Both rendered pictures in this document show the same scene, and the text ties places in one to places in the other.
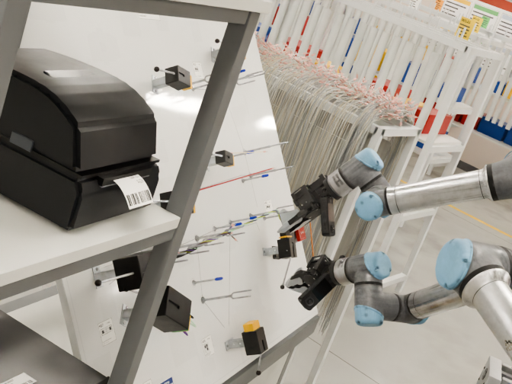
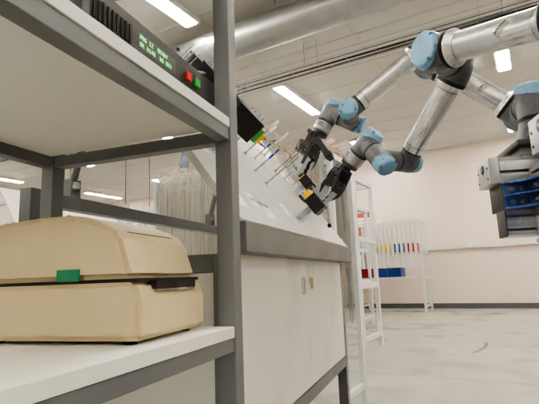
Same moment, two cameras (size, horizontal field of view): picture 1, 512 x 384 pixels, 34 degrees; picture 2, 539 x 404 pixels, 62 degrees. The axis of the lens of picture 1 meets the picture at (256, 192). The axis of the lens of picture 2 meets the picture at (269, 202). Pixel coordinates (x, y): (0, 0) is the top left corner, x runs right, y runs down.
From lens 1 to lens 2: 1.31 m
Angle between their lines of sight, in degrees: 26
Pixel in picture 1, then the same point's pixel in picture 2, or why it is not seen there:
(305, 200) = (305, 146)
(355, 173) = (329, 112)
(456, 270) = (429, 42)
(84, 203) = not seen: outside the picture
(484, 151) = (383, 292)
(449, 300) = (432, 115)
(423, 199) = (378, 84)
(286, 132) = not seen: hidden behind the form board
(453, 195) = (396, 71)
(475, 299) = (453, 46)
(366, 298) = (377, 151)
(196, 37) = not seen: hidden behind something
